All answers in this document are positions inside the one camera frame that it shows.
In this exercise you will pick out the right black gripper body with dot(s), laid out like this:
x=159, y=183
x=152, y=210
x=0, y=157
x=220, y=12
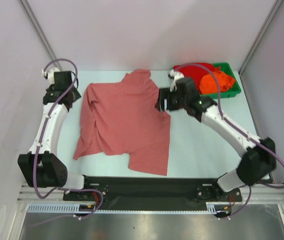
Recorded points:
x=162, y=100

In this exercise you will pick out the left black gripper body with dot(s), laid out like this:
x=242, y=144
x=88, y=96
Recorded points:
x=75, y=93

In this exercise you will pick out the pink t shirt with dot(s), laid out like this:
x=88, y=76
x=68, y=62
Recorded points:
x=121, y=118

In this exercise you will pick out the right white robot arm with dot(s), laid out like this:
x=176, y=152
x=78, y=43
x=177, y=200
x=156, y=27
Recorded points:
x=257, y=155

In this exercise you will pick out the aluminium frame rail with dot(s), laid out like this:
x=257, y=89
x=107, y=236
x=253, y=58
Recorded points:
x=260, y=194

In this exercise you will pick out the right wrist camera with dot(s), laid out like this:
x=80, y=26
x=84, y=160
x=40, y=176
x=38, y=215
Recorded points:
x=174, y=76

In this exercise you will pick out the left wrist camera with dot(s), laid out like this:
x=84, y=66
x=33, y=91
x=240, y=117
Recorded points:
x=49, y=74

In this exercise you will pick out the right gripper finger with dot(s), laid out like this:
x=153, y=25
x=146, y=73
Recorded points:
x=161, y=105
x=163, y=93

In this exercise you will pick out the green plastic bin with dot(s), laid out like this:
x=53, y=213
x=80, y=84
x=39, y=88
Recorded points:
x=225, y=67

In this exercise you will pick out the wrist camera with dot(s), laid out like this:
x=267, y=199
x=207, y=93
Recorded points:
x=174, y=76
x=49, y=74

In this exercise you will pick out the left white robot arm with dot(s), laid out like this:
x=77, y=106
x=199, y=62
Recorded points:
x=41, y=164

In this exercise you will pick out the white cable duct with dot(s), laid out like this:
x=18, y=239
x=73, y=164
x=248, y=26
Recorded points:
x=76, y=208

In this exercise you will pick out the orange t shirt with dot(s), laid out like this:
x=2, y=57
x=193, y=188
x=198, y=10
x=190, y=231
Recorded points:
x=208, y=84

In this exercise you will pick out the red t shirt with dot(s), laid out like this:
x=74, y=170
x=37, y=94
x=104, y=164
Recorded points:
x=196, y=73

